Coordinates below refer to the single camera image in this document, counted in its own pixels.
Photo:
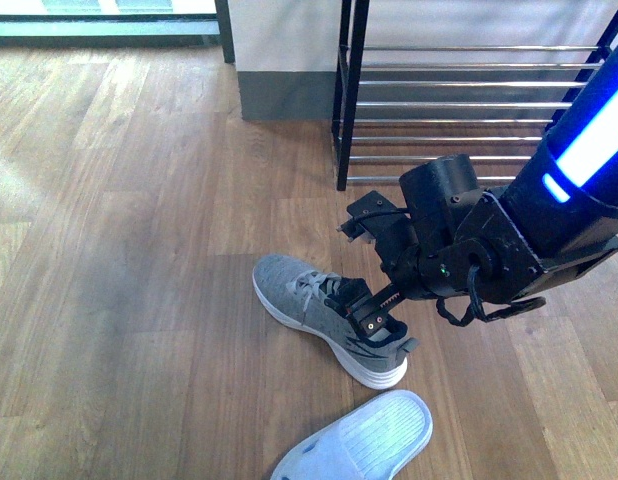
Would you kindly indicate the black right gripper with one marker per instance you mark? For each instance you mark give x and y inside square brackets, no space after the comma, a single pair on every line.
[454,240]

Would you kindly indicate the grey sneaker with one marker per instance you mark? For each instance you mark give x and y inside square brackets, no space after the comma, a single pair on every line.
[295,293]

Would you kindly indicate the light blue slipper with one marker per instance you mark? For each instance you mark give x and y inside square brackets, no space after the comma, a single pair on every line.
[374,441]

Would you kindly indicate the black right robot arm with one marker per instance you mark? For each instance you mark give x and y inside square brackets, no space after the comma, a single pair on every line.
[565,199]

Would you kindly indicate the black metal shoe rack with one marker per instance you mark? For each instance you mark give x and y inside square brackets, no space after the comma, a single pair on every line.
[404,104]

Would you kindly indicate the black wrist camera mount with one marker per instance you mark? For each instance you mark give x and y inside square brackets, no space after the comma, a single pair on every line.
[376,218]

